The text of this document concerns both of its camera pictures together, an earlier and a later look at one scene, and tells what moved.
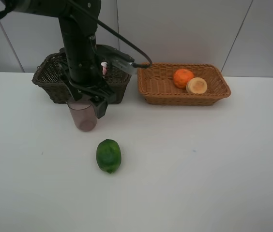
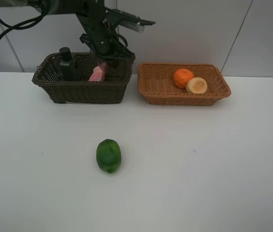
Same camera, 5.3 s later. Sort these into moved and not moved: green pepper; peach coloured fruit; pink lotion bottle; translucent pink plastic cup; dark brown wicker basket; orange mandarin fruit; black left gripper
Moved: pink lotion bottle; black left gripper; translucent pink plastic cup
Not moved: peach coloured fruit; orange mandarin fruit; green pepper; dark brown wicker basket
